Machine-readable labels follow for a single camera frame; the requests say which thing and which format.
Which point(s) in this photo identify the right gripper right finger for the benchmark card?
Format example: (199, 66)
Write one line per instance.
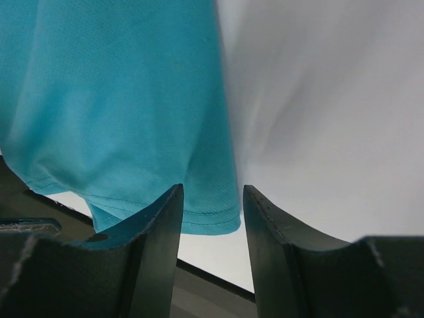
(298, 271)

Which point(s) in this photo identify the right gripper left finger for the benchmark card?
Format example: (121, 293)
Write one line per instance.
(126, 270)

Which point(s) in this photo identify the teal t-shirt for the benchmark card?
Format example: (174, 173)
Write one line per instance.
(116, 101)

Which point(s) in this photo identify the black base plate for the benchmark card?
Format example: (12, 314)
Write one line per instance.
(196, 293)

